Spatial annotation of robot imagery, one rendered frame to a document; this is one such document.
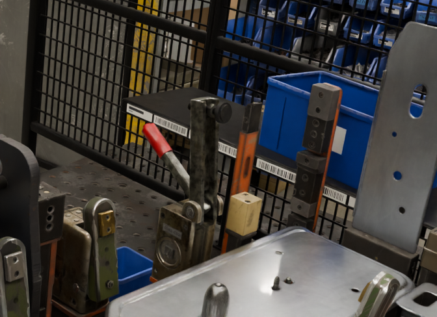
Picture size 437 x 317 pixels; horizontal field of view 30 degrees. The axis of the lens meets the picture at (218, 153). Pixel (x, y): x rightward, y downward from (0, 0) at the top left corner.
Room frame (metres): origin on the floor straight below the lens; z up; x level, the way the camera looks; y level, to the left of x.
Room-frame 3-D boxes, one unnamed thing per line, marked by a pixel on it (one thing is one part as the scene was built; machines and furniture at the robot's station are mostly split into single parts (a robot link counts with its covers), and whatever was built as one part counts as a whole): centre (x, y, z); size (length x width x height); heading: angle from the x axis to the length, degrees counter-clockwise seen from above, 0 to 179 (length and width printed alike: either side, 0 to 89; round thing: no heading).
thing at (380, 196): (1.16, -0.27, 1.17); 0.12 x 0.01 x 0.34; 52
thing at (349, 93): (1.41, -0.23, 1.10); 0.30 x 0.17 x 0.13; 47
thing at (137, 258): (1.36, 0.15, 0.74); 0.11 x 0.10 x 0.09; 142
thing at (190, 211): (1.03, 0.02, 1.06); 0.03 x 0.01 x 0.03; 52
